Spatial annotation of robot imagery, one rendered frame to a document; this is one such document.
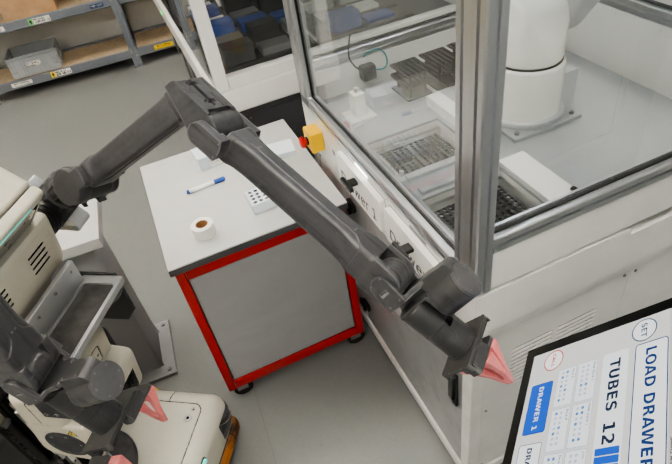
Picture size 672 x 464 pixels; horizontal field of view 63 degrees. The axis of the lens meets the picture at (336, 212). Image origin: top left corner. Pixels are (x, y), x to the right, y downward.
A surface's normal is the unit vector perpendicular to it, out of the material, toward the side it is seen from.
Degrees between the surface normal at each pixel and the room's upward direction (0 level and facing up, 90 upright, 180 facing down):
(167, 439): 0
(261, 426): 0
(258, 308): 90
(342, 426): 0
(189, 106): 68
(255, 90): 90
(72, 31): 90
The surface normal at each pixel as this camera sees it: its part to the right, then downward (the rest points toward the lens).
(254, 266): 0.40, 0.55
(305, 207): -0.44, 0.26
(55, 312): 0.98, 0.00
